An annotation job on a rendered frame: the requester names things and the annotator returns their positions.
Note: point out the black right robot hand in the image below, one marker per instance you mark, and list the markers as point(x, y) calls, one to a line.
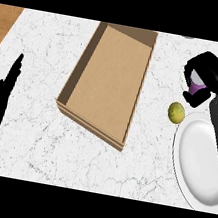
point(211, 69)

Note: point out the purple can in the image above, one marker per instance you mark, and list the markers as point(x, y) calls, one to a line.
point(196, 83)

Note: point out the white plate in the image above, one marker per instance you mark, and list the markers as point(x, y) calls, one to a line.
point(200, 161)

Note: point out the cardboard box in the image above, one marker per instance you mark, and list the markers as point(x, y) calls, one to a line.
point(107, 83)

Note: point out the yellow-green lemon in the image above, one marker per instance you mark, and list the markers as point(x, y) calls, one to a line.
point(176, 113)

